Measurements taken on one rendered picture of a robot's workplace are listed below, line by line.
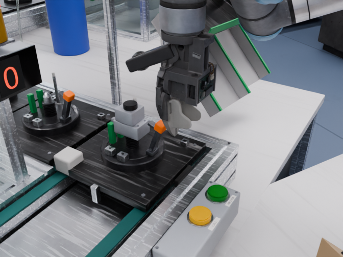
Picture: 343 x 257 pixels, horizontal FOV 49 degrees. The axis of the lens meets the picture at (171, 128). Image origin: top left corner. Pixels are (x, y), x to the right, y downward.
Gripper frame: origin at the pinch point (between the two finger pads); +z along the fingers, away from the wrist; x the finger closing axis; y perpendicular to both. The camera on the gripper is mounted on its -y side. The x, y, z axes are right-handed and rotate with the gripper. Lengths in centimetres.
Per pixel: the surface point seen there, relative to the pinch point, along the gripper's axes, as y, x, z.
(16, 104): -50, 1, 10
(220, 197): 12.8, -2.8, 9.7
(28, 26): -128, 68, 19
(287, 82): -43, 264, 107
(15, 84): -19.2, -18.5, -12.0
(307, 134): 14, 69, 35
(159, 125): -2.2, -0.9, -0.4
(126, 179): -5.6, -8.1, 9.7
